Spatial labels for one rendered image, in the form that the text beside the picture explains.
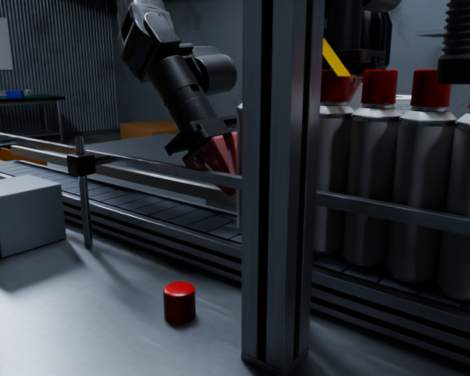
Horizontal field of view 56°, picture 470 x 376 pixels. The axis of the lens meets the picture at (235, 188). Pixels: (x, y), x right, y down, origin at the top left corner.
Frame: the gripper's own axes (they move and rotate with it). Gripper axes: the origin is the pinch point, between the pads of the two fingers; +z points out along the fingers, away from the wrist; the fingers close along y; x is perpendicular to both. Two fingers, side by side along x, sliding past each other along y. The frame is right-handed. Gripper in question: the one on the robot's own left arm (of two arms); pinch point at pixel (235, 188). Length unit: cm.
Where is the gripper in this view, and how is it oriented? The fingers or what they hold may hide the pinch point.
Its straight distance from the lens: 59.7
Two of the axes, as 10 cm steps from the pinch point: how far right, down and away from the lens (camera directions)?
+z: 4.9, 8.6, -1.3
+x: -6.3, 4.6, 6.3
